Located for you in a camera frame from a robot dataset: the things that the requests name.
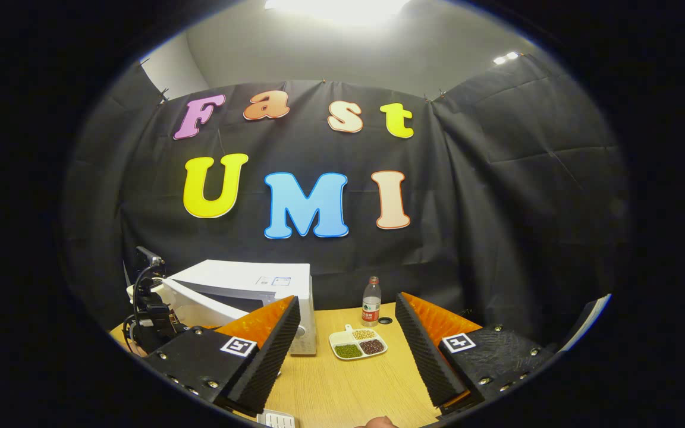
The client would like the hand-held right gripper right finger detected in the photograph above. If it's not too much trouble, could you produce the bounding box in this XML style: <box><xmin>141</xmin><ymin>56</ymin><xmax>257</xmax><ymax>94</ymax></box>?
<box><xmin>394</xmin><ymin>292</ymin><xmax>556</xmax><ymax>411</ymax></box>

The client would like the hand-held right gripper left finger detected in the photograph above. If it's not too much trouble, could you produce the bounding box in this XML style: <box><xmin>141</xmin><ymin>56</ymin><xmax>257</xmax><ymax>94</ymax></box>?
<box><xmin>143</xmin><ymin>296</ymin><xmax>301</xmax><ymax>417</ymax></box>

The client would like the white microwave oven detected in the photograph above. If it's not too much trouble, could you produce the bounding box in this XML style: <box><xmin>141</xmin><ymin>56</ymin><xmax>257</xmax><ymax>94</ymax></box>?
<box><xmin>161</xmin><ymin>260</ymin><xmax>318</xmax><ymax>356</ymax></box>

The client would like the small white tray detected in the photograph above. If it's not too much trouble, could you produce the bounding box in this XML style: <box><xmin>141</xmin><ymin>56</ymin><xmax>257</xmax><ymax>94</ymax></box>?
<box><xmin>257</xmin><ymin>410</ymin><xmax>296</xmax><ymax>428</ymax></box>

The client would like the white divided plate of beans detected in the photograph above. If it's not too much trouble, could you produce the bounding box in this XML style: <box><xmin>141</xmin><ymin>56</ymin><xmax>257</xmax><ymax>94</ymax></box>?
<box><xmin>329</xmin><ymin>325</ymin><xmax>388</xmax><ymax>361</ymax></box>

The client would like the clear water bottle red label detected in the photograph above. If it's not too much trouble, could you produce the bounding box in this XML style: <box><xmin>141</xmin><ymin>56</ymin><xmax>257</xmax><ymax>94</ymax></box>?
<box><xmin>362</xmin><ymin>276</ymin><xmax>382</xmax><ymax>328</ymax></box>

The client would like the large ceiling light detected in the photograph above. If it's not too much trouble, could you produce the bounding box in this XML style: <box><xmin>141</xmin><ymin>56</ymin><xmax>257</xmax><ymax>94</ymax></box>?
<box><xmin>264</xmin><ymin>0</ymin><xmax>411</xmax><ymax>26</ymax></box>

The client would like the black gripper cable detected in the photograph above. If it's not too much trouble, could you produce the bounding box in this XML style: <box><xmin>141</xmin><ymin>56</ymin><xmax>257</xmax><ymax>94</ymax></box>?
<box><xmin>130</xmin><ymin>264</ymin><xmax>164</xmax><ymax>353</ymax></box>

